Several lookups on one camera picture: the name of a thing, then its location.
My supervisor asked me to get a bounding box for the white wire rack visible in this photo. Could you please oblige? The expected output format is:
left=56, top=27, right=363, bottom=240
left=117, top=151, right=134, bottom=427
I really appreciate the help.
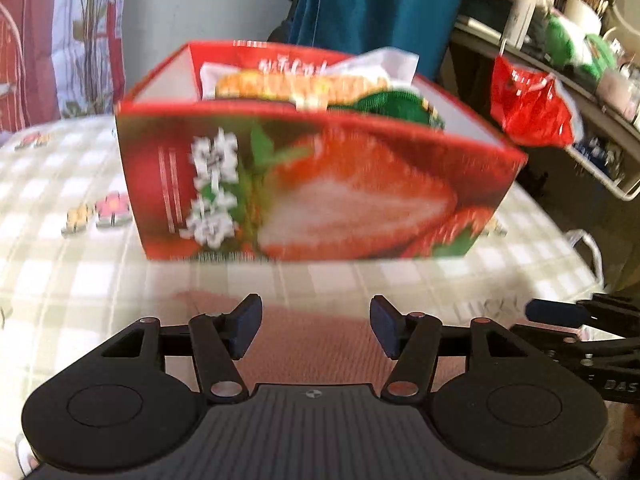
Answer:
left=565, top=137, right=638, bottom=202

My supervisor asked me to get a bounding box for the printed wall cloth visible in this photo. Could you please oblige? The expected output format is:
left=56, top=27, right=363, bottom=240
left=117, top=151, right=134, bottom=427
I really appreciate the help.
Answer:
left=0, top=0, right=128, bottom=133

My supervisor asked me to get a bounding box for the red plastic bag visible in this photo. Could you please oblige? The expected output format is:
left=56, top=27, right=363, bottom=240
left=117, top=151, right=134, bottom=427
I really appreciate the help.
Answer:
left=490, top=55, right=577, bottom=148

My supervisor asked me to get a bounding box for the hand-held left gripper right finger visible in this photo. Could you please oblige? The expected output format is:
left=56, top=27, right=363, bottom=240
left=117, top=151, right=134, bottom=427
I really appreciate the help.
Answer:
left=369, top=296, right=528, bottom=406

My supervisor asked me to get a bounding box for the pink cloth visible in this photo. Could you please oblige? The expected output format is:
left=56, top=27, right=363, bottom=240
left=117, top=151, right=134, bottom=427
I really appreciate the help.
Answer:
left=170, top=287, right=506, bottom=391

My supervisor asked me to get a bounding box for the teal curtain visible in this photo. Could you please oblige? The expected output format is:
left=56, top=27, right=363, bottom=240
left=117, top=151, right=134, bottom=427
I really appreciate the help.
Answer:
left=289, top=0, right=475, bottom=83

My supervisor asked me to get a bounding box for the clear plastic jar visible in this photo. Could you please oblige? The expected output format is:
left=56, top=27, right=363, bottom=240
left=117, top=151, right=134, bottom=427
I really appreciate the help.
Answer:
left=595, top=69, right=638, bottom=116

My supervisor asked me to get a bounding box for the white brush holder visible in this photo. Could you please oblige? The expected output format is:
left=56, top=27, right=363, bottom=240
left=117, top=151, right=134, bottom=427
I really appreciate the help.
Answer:
left=564, top=0, right=603, bottom=36

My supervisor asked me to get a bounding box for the white spray bottle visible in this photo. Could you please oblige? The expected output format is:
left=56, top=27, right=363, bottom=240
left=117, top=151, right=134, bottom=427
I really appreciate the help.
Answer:
left=502, top=0, right=540, bottom=50

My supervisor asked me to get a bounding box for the green tassel knot ornament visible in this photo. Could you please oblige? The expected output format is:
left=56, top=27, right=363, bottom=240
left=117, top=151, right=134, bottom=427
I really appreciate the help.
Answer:
left=352, top=87, right=447, bottom=131

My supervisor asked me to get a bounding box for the dark zip case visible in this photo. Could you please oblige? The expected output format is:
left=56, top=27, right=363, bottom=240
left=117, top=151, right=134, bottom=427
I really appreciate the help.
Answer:
left=467, top=0, right=516, bottom=26

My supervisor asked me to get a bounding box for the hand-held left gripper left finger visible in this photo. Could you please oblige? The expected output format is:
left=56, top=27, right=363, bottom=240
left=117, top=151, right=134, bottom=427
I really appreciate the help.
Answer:
left=100, top=294, right=263, bottom=406

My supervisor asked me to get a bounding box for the black desk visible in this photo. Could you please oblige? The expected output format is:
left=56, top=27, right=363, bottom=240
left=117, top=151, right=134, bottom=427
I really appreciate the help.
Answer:
left=447, top=12, right=640, bottom=291

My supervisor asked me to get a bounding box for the green plush toy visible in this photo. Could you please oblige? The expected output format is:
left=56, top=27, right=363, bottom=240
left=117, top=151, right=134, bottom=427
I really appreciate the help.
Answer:
left=544, top=12, right=618, bottom=81

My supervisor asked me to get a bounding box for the black tripod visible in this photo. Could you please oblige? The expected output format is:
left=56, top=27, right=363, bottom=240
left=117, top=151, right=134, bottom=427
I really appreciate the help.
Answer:
left=267, top=0, right=301, bottom=46

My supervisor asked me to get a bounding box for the white plastic bag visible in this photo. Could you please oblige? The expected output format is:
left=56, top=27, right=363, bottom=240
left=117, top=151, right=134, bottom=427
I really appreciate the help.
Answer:
left=555, top=77, right=586, bottom=141

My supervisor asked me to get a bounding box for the round white mirror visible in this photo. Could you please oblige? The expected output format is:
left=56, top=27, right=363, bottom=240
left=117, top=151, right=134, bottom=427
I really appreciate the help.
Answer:
left=602, top=0, right=640, bottom=46

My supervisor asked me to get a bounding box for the red strawberry cardboard box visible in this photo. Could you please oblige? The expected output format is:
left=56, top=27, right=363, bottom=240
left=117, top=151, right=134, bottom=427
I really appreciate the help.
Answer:
left=114, top=40, right=528, bottom=262

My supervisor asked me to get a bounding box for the blue patterned bag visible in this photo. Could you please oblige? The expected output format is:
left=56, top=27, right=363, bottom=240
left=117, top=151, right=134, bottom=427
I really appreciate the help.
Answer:
left=575, top=142, right=626, bottom=181

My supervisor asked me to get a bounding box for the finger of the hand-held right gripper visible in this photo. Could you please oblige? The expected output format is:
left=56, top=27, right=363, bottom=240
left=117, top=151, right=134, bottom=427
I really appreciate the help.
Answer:
left=524, top=292, right=640, bottom=326
left=509, top=324, right=601, bottom=361

